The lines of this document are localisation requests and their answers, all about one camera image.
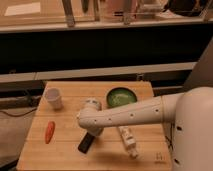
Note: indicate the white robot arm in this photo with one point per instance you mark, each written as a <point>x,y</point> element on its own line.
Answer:
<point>190,111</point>

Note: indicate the orange carrot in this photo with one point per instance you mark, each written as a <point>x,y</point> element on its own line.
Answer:
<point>49,132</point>

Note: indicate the white paper cup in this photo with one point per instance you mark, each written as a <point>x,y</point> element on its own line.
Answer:
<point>53,97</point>

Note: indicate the black eraser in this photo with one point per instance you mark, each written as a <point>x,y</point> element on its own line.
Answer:
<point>85,143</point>

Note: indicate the white tube bottle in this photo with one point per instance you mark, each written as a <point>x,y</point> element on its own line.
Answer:
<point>128,141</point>

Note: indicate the green bowl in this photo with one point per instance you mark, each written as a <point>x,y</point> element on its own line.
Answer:
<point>120,96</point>

